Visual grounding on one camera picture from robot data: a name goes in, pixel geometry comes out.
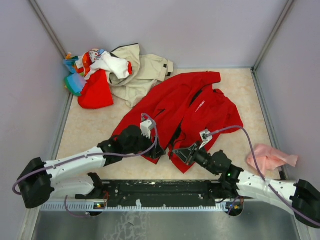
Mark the pink cloth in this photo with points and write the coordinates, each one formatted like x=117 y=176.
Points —
x=269 y=158

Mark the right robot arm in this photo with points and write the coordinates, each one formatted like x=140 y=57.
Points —
x=299 y=198

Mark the red cloth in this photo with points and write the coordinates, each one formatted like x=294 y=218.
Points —
x=96 y=93

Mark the colourful striped cloth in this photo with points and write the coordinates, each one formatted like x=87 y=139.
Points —
x=74 y=82

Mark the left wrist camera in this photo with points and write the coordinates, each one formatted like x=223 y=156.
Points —
x=146 y=128

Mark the white printed shirt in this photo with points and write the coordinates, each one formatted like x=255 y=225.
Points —
x=99 y=59

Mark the red zip jacket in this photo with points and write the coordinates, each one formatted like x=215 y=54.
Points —
x=182 y=107

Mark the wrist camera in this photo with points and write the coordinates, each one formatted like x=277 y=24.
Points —
x=206 y=137
x=146 y=128

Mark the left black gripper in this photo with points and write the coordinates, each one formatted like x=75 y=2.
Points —
x=155 y=152

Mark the aluminium frame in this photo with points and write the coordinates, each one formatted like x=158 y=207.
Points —
x=233 y=207

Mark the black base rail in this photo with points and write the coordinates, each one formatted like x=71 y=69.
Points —
x=160 y=193

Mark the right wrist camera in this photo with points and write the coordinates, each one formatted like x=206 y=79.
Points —
x=206 y=137

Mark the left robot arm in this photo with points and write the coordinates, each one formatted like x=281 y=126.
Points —
x=42 y=180

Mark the beige jacket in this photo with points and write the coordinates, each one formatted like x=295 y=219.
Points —
x=148 y=70

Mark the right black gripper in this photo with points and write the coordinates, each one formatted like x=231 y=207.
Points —
x=191 y=152

